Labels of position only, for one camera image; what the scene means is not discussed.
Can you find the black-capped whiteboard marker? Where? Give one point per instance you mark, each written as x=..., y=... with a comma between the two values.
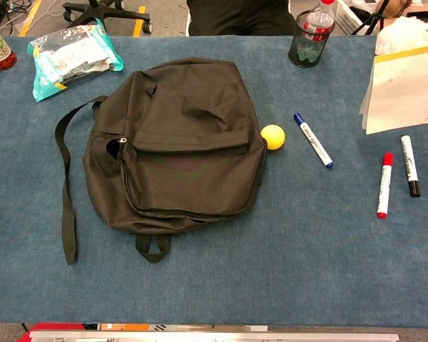
x=410, y=164

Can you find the black office chair base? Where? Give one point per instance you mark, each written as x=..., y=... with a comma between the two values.
x=103, y=12

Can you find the teal snack bag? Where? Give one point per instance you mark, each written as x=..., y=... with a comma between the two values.
x=71, y=60

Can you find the seated person in black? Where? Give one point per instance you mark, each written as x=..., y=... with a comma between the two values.
x=235, y=18

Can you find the black tripod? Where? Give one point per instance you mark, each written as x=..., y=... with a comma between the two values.
x=372, y=18

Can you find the white plastic basket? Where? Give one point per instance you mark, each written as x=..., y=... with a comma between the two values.
x=349, y=18

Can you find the clear red-capped plastic bottle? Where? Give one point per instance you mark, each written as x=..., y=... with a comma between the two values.
x=319, y=21

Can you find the black fabric backpack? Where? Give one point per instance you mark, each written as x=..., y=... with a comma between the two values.
x=185, y=171

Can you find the blue-capped whiteboard marker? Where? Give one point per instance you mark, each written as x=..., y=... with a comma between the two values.
x=314, y=140

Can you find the red robot base part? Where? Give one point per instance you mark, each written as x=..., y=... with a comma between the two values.
x=57, y=327

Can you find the black mesh pen cup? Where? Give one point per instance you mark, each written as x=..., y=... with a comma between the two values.
x=294, y=55

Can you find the white yellow notebook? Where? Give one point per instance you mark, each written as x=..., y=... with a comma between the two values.
x=403, y=92

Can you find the blue felt table cover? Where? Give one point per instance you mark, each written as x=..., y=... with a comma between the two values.
x=306, y=256

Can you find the yellow foam ball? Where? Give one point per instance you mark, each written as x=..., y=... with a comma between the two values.
x=272, y=137

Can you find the red-capped whiteboard marker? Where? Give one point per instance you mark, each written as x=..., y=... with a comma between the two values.
x=385, y=185

